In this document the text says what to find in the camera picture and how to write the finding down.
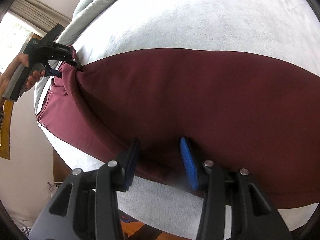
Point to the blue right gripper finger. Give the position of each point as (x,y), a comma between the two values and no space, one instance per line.
(49,71)

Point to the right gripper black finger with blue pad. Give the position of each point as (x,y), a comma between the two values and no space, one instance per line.
(85,206)
(253,216)

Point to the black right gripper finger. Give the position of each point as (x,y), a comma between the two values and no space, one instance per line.
(75,63)

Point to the maroon pants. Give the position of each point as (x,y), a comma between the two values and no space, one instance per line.
(243,110)

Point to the wooden framed window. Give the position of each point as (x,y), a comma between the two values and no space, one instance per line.
(14,34)

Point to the beige window curtain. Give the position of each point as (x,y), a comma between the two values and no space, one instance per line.
(38,14)

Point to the light grey rumpled duvet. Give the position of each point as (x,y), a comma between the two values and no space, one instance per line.
(85,12)

